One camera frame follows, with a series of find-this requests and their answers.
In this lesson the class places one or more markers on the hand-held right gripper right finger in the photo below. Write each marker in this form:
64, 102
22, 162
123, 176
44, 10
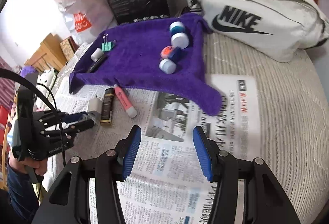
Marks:
203, 154

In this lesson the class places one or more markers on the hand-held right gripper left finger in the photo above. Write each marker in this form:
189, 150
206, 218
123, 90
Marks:
131, 154

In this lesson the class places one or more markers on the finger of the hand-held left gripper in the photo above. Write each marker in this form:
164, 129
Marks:
77, 117
81, 126

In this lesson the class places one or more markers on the white charger plug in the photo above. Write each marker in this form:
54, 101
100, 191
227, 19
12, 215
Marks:
93, 108

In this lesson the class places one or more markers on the black lighter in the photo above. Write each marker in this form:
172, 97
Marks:
96, 65

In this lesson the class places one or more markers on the white tape roll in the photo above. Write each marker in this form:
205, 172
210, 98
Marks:
97, 54

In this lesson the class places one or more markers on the mint green binder clip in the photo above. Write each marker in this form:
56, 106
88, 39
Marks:
108, 45

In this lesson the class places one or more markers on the purple towel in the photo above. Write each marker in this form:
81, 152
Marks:
138, 64

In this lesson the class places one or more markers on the white small jar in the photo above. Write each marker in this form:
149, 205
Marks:
167, 66

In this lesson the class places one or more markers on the small red blue tin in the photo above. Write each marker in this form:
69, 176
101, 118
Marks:
170, 53

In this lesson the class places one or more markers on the blue white cylindrical jar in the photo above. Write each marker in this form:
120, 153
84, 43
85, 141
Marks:
180, 39

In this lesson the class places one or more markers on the person's left forearm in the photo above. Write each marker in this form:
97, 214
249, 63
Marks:
19, 193

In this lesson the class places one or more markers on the person's left hand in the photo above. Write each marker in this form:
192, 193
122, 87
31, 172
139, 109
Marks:
38, 166

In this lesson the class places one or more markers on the dark brown gold bottle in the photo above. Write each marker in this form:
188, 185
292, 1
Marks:
107, 108

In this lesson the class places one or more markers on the newspaper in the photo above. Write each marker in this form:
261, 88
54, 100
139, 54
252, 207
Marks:
167, 162

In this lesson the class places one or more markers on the white power strip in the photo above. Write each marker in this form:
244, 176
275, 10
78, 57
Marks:
46, 80

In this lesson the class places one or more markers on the pink highlighter pen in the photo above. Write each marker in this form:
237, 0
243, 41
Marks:
124, 100

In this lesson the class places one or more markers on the purple cloth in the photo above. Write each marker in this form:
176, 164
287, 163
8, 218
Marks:
27, 71

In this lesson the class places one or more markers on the wooden bedside table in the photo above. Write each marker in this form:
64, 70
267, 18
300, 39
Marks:
48, 51

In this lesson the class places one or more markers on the white plastic shopping bag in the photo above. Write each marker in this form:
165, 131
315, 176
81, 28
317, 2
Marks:
74, 0

